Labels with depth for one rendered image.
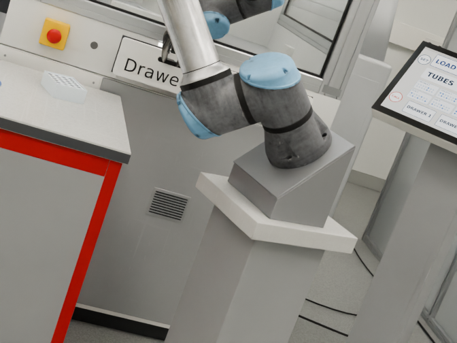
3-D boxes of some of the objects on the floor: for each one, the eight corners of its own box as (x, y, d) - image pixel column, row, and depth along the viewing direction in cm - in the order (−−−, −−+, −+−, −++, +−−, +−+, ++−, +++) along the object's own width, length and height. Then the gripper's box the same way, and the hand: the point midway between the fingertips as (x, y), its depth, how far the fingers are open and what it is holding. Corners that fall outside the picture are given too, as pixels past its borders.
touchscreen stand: (372, 474, 242) (518, 153, 218) (250, 390, 264) (370, 90, 239) (428, 425, 285) (556, 152, 260) (319, 356, 306) (428, 99, 281)
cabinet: (241, 364, 279) (328, 145, 260) (-71, 292, 253) (-2, 42, 234) (203, 251, 368) (265, 82, 349) (-31, 189, 342) (22, 3, 323)
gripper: (173, 20, 215) (149, 73, 231) (213, 33, 218) (186, 85, 234) (176, -2, 221) (152, 52, 237) (215, 11, 224) (189, 64, 239)
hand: (171, 58), depth 236 cm, fingers closed on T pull, 3 cm apart
